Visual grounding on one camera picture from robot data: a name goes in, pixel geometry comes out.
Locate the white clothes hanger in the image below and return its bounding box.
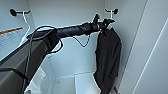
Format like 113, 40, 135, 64
19, 11, 35, 45
101, 9, 116, 35

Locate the black garment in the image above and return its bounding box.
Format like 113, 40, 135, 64
92, 27, 123, 94

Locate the white wardrobe door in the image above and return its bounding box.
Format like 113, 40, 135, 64
130, 13, 168, 94

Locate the white wardrobe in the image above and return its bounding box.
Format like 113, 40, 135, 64
0, 0, 168, 94

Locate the white inner shelf unit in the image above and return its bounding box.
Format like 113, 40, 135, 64
73, 71, 101, 94

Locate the black door hinge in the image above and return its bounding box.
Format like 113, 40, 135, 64
112, 86, 120, 94

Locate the white shirt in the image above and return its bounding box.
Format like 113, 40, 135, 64
23, 32, 56, 94

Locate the orange-striped label sticker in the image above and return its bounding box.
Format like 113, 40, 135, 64
0, 26, 25, 51

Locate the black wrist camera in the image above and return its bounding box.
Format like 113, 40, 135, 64
92, 13, 101, 24

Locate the black wall hook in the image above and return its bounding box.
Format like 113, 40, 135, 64
103, 7, 119, 16
8, 7, 32, 17

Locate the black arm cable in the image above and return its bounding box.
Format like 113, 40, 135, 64
27, 25, 92, 56

